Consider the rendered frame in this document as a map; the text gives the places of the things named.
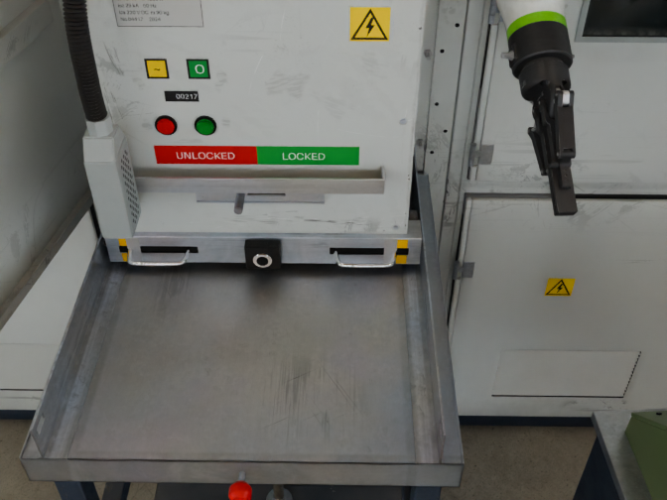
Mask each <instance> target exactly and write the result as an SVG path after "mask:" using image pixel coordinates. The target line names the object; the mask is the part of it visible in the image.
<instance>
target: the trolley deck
mask: <svg viewBox="0 0 667 500"><path fill-rule="evenodd" d="M418 182H419V191H420V199H421V208H422V218H423V227H424V236H425V245H426V255H427V264H428V273H429V282H430V292H431V301H432V310H433V320H434V329H435V337H436V346H437V356H438V365H439V374H440V383H441V393H442V402H443V411H444V420H445V430H446V439H445V446H444V457H445V464H416V457H415V444H414V430H413V416H412V402H411V388H410V374H409V361H408V347H407V333H406V319H405V306H404V292H403V278H402V264H394V265H393V266H392V267H389V268H345V267H340V266H339V265H338V264H317V263H281V269H247V268H246V263H198V262H186V263H185V264H183V265H182V266H133V265H130V264H129V263H128V265H127V268H126V272H125V275H124V278H123V281H122V284H121V288H120V291H119V294H118V297H117V301H116V304H115V307H114V310H113V313H112V317H111V320H110V323H109V326H108V329H107V332H106V335H105V338H104V341H103V345H102V348H101V351H100V354H99V357H98V361H97V364H96V367H95V370H94V374H93V377H92V380H91V383H90V386H89V390H88V393H87V396H86V399H85V402H84V406H83V409H82V412H81V415H80V419H79V422H78V425H77V428H76V431H75V435H74V438H73V441H72V444H71V448H70V451H69V454H68V457H67V459H38V457H39V454H40V453H39V451H38V449H37V446H36V444H35V442H34V439H33V437H32V435H31V432H30V429H29V431H28V434H27V437H26V439H25V442H24V445H23V448H22V450H21V453H20V456H19V458H20V460H21V462H22V465H23V467H24V469H25V471H26V473H27V475H28V477H29V480H30V481H80V482H151V483H221V484H233V483H234V482H236V481H238V478H239V472H241V471H244V472H245V473H246V475H245V481H246V482H247V483H248V484H292V485H362V486H433V487H460V486H461V480H462V475H463V470H464V465H465V461H464V453H463V445H462V437H461V429H460V421H459V413H458V405H457V397H456V389H455V381H454V373H453V365H452V357H451V350H450V342H449V334H448V326H447V318H446V310H445V302H444V294H443V286H442V278H441V270H440V262H439V254H438V246H437V238H436V230H435V222H434V214H433V207H432V199H431V191H430V183H429V175H428V174H427V175H426V176H418Z"/></svg>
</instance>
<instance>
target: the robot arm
mask: <svg viewBox="0 0 667 500"><path fill-rule="evenodd" d="M495 1H496V5H497V8H498V10H499V12H500V14H501V17H502V19H503V22H504V26H505V30H506V36H507V43H508V49H509V51H508V53H501V58H502V59H508V60H509V67H510V68H511V69H512V74H513V76H514V77H516V78H517V79H519V84H520V91H521V95H522V97H523V98H524V99H525V100H527V101H528V102H530V103H531V104H532V105H533V107H532V115H533V119H534V120H535V122H534V126H533V127H529V128H528V130H527V132H528V135H529V137H530V138H531V140H532V143H533V147H534V151H535V154H536V158H537V161H538V165H539V169H540V172H541V175H542V176H548V178H549V185H550V191H551V197H552V203H553V209H554V215H555V216H571V215H574V214H575V213H577V212H578V208H577V202H576V196H575V190H574V184H573V178H572V172H571V165H572V161H571V159H575V157H576V142H575V124H574V96H575V92H574V90H570V89H571V79H570V73H569V68H570V67H571V66H572V64H573V59H574V58H575V55H573V54H572V50H571V45H570V39H569V33H568V28H567V22H566V15H565V0H495Z"/></svg>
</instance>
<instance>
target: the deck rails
mask: <svg viewBox="0 0 667 500"><path fill-rule="evenodd" d="M409 209H413V210H418V214H419V220H420V222H421V231H422V248H421V257H420V264H402V278H403V292H404V306H405V319H406V333H407V347H408V361H409V374H410V388H411V402H412V416H413V430H414V444H415V457H416V464H445V457H444V446H445V439H446V430H445V420H444V411H443V402H442V393H441V383H440V374H439V365H438V356H437V346H436V337H435V329H434V320H433V310H432V301H431V292H430V282H429V273H428V264H427V255H426V245H425V236H424V227H423V218H422V208H421V199H420V191H419V182H418V172H417V163H416V154H415V147H414V157H413V169H412V181H411V192H410V205H409ZM104 240H105V239H104V238H103V237H102V233H101V234H100V237H99V240H98V242H97V245H96V248H95V251H94V253H93V256H92V259H91V262H90V264H89V267H88V270H87V273H86V275H85V278H84V281H83V284H82V286H81V289H80V292H79V295H78V297H77V300H76V303H75V306H74V308H73V311H72V314H71V317H70V319H69V322H68V325H67V329H66V332H65V335H64V338H63V340H62V343H61V346H60V349H59V351H58V354H57V357H56V360H55V362H54V365H53V368H52V371H51V373H50V376H49V379H48V382H47V384H46V387H45V390H44V393H43V395H42V398H41V401H40V404H39V406H38V409H37V412H36V414H35V416H34V419H33V422H32V425H31V427H30V432H31V435H32V437H33V439H34V442H35V444H36V446H37V449H38V451H39V453H40V454H39V457H38V459H67V457H68V454H69V451H70V448H71V444H72V441H73V438H74V435H75V431H76V428H77V425H78V422H79V419H80V415H81V412H82V409H83V406H84V402H85V399H86V396H87V393H88V390H89V386H90V383H91V380H92V377H93V374H94V370H95V367H96V364H97V361H98V357H99V354H100V351H101V348H102V345H103V341H104V338H105V335H106V332H107V329H108V326H109V323H110V320H111V317H112V313H113V310H114V307H115V304H116V301H117V297H118V294H119V291H120V288H121V284H122V281H123V278H124V275H125V272H126V268H127V265H128V262H111V261H110V258H109V254H108V250H107V247H106V246H105V245H104ZM41 416H43V420H42V423H41V425H40V428H39V431H38V432H37V427H38V424H39V421H40V418H41Z"/></svg>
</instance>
